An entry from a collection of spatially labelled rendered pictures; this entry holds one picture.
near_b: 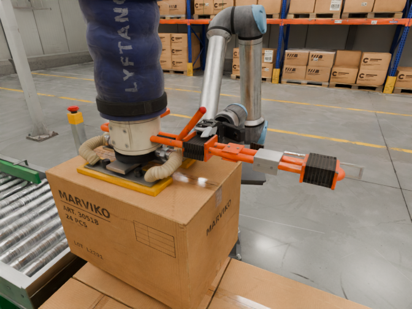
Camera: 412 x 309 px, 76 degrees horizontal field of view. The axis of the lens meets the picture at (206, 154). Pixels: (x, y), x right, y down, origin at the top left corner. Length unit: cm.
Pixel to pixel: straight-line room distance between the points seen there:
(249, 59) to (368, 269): 167
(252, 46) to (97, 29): 74
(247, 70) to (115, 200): 88
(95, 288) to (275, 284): 76
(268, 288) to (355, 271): 109
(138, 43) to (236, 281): 100
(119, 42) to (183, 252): 60
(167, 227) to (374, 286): 170
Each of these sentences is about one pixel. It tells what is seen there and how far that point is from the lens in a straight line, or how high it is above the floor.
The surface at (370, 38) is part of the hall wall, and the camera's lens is 907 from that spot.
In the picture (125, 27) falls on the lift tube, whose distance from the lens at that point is 80.
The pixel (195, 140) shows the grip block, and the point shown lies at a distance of 82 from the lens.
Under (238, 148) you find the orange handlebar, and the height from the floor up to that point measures 122.
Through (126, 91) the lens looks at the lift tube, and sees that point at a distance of 81.
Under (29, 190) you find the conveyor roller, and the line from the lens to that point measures 214.
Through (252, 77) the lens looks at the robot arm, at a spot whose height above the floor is 130.
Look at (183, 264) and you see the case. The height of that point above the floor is 91.
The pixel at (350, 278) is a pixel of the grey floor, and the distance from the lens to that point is 220.
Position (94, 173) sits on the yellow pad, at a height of 109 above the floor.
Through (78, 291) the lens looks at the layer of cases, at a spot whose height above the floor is 54.
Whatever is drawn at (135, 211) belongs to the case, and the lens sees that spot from 82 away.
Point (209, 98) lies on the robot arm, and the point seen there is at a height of 125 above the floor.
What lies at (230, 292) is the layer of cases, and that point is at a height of 54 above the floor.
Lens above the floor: 155
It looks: 27 degrees down
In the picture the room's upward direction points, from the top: straight up
